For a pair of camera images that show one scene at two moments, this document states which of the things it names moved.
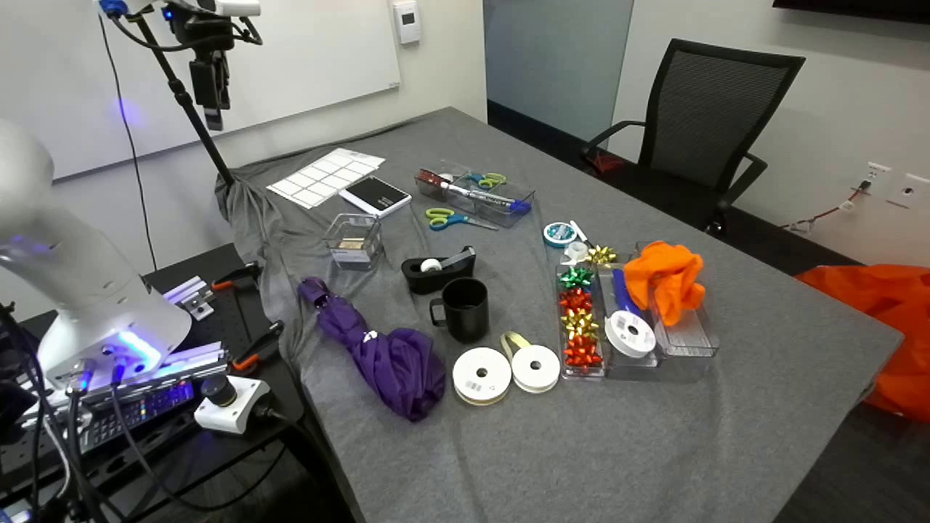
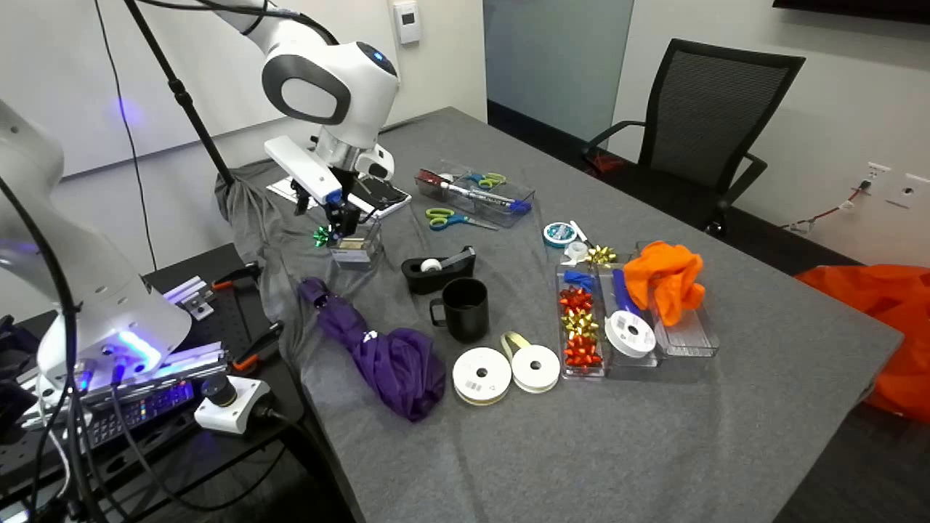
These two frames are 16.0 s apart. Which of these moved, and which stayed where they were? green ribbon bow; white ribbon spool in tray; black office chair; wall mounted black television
Moved: green ribbon bow
Stayed: white ribbon spool in tray; wall mounted black television; black office chair
